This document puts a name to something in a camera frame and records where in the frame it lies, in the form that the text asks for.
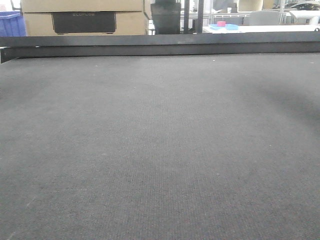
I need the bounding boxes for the large cardboard box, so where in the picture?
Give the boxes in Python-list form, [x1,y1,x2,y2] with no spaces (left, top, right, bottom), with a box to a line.
[21,0,151,37]

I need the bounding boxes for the black stacked bins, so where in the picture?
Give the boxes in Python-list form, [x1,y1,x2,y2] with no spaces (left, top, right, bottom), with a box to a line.
[150,0,181,35]

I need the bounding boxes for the blue tray on table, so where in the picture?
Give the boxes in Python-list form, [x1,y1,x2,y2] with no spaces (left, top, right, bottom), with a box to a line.
[208,23,239,31]

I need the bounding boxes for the pink tape roll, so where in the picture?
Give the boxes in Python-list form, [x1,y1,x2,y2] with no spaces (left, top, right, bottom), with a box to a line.
[217,21,226,28]

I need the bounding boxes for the grey office chair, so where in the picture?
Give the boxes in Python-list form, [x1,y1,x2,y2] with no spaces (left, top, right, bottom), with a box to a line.
[243,10,280,26]

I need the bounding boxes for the white background table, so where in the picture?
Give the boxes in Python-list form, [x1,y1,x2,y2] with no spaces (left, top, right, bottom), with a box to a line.
[202,24,320,34]

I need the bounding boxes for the blue plastic crate background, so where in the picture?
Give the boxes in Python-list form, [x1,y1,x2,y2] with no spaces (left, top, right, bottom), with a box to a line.
[0,11,27,37]

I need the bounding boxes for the black conveyor side rail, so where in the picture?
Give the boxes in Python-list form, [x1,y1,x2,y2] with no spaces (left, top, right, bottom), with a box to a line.
[0,27,320,63]

